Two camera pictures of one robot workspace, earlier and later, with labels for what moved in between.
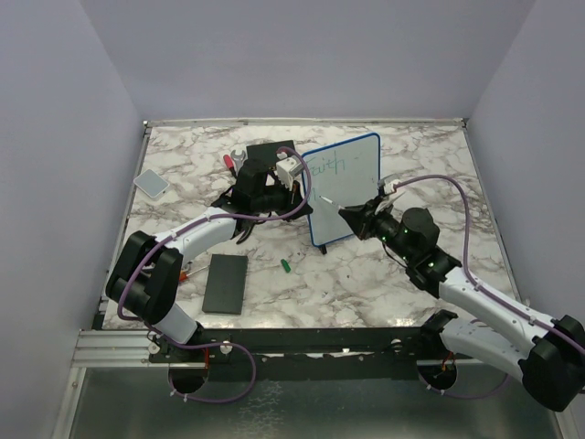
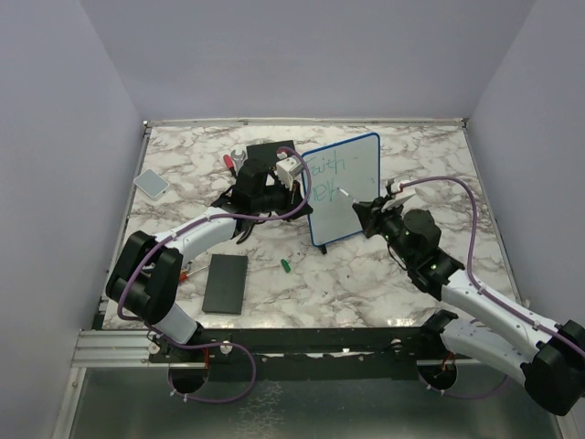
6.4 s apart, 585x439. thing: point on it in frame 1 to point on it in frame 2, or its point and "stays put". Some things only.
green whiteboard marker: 326,199 to 344,192
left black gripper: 293,198 stays put
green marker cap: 285,265 stays put
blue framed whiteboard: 347,174 stays put
